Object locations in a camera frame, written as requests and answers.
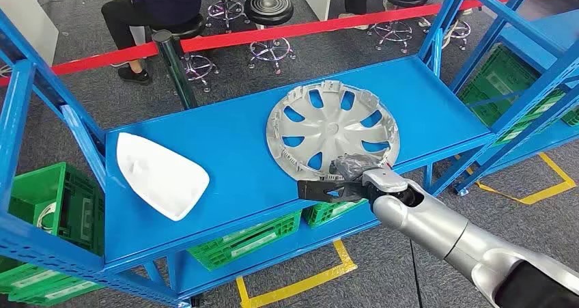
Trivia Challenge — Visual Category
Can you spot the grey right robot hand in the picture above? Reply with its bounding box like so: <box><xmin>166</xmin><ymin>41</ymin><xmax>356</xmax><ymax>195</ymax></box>
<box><xmin>329</xmin><ymin>154</ymin><xmax>391</xmax><ymax>182</ymax></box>

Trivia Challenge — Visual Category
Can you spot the folded green plastic crate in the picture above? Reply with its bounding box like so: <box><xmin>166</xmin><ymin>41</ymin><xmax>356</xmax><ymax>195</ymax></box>
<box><xmin>9</xmin><ymin>274</ymin><xmax>104</xmax><ymax>308</ymax></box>
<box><xmin>0</xmin><ymin>256</ymin><xmax>62</xmax><ymax>294</ymax></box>

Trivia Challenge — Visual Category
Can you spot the black ridged round stool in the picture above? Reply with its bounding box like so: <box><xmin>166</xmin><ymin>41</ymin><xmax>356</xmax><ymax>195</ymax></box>
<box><xmin>243</xmin><ymin>0</ymin><xmax>297</xmax><ymax>76</ymax></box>

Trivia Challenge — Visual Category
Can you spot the black barrier post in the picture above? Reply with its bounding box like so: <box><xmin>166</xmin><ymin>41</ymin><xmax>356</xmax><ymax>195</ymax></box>
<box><xmin>152</xmin><ymin>29</ymin><xmax>199</xmax><ymax>111</ymax></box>

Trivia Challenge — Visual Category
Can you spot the white triangular plastic part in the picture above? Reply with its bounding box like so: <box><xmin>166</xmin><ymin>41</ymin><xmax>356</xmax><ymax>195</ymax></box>
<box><xmin>116</xmin><ymin>132</ymin><xmax>211</xmax><ymax>222</ymax></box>

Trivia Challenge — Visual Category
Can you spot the open green plastic crate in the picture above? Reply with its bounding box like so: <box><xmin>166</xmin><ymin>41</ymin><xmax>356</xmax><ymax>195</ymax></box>
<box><xmin>9</xmin><ymin>162</ymin><xmax>106</xmax><ymax>257</ymax></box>

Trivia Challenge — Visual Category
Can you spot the black swivel stool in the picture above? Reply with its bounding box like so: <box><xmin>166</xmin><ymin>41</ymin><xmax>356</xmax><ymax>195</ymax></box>
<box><xmin>151</xmin><ymin>13</ymin><xmax>221</xmax><ymax>94</ymax></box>
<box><xmin>367</xmin><ymin>0</ymin><xmax>431</xmax><ymax>55</ymax></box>
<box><xmin>425</xmin><ymin>18</ymin><xmax>472</xmax><ymax>51</ymax></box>
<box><xmin>207</xmin><ymin>0</ymin><xmax>251</xmax><ymax>30</ymax></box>

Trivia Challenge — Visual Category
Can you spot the silver plastic wheel hubcap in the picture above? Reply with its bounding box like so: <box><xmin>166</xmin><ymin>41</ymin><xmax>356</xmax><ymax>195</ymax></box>
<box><xmin>266</xmin><ymin>80</ymin><xmax>401</xmax><ymax>183</ymax></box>

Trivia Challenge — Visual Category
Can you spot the blue metal shelf rack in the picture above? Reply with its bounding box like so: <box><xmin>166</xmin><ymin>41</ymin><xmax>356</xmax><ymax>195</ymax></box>
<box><xmin>0</xmin><ymin>0</ymin><xmax>579</xmax><ymax>308</ymax></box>
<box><xmin>454</xmin><ymin>8</ymin><xmax>579</xmax><ymax>197</ymax></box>

